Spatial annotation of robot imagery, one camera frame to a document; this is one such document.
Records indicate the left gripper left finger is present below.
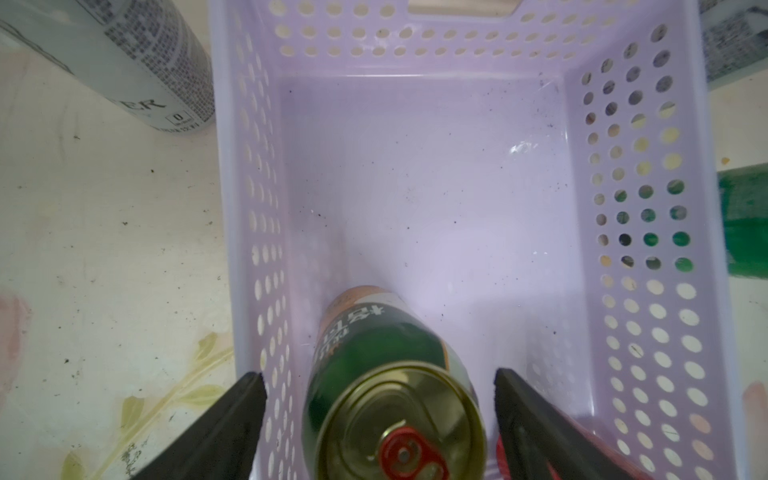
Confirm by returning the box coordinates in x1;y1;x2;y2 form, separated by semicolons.
133;372;267;480

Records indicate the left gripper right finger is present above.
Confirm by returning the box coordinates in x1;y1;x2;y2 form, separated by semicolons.
494;368;650;480

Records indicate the dark green gold-top can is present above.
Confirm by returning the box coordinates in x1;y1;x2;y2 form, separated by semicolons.
302;285;487;479

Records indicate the purple plastic basket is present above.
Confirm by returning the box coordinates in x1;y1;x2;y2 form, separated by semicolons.
209;1;749;479

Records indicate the green soda can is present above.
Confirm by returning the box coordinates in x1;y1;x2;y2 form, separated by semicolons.
718;163;768;280

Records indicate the silver can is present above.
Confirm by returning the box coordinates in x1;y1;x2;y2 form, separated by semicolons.
1;0;215;134
699;0;767;90

